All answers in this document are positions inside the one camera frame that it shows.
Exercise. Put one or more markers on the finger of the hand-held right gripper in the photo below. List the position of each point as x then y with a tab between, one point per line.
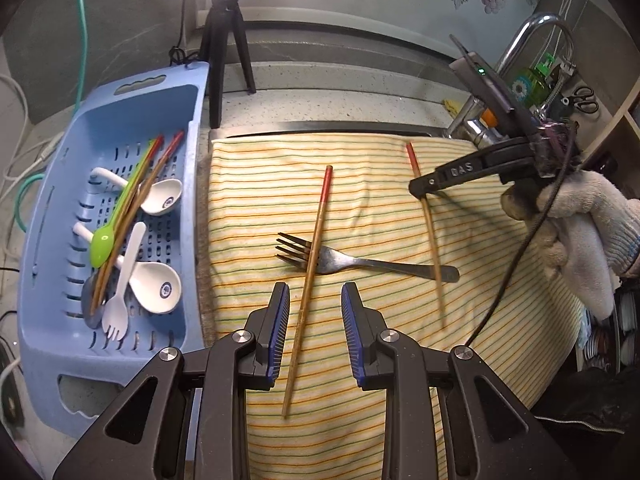
465	169

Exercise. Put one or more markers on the green dish soap bottle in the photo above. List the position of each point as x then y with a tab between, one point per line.
530	87

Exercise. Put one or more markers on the metal fork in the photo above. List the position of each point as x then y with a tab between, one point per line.
380	263

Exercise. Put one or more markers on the white plastic spork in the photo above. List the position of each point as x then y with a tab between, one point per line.
117	310

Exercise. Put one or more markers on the metal spoon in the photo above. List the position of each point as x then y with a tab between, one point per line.
90	305

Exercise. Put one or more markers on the black tripod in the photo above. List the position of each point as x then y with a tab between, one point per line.
220	50

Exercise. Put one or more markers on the person's right hand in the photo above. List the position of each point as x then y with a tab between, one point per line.
590	230

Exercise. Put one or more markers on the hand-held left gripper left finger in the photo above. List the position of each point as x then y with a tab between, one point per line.
277	340

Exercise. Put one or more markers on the black kitchen scissors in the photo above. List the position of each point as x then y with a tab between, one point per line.
587	102

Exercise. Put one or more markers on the chrome kitchen faucet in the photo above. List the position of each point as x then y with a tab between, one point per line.
520	35

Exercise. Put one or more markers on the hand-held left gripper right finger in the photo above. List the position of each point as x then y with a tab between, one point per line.
356	345

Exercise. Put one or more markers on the dark clothing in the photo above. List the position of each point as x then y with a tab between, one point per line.
590	410

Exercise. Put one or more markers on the yellow sponge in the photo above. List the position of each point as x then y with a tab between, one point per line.
452	105

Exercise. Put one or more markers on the white ceramic spoon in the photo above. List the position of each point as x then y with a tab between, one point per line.
150	280
160	195

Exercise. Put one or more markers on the blue plastic basket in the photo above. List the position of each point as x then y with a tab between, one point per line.
150	92

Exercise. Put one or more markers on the striped yellow cloth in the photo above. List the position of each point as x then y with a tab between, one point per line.
375	200

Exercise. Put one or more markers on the green plastic spoon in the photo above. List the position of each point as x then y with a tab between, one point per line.
102	247

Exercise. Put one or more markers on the stack of dishes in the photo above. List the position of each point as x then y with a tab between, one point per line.
600	345

